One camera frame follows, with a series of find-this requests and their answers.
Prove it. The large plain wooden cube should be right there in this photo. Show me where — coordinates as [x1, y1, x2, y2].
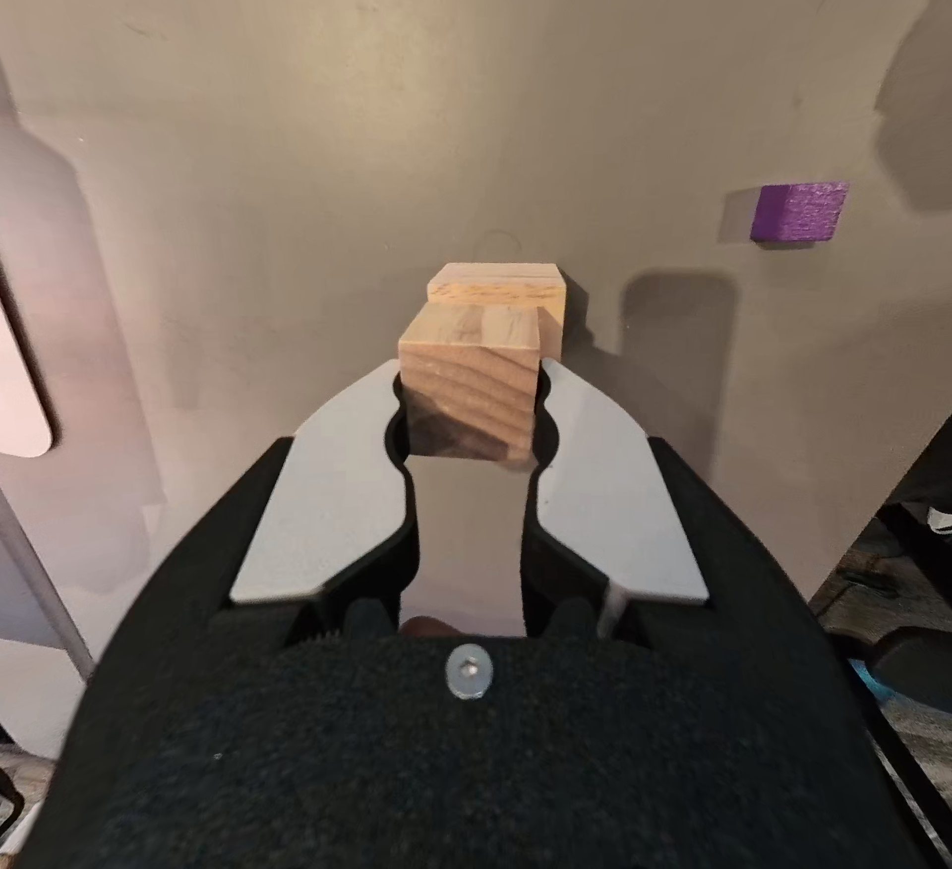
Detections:
[427, 262, 568, 364]

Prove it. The black cable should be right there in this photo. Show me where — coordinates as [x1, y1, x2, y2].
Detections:
[0, 761, 29, 851]

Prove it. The purple wooden cube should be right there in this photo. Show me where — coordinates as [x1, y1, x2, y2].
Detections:
[750, 182, 850, 244]

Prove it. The black object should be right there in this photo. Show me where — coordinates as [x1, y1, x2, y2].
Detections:
[866, 624, 952, 715]

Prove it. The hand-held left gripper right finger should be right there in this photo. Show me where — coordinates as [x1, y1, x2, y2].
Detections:
[521, 357, 711, 638]

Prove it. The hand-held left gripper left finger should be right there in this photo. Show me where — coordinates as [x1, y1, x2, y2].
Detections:
[229, 358, 419, 621]

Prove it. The medium wooden cube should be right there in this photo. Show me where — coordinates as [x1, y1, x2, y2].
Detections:
[398, 302, 541, 464]

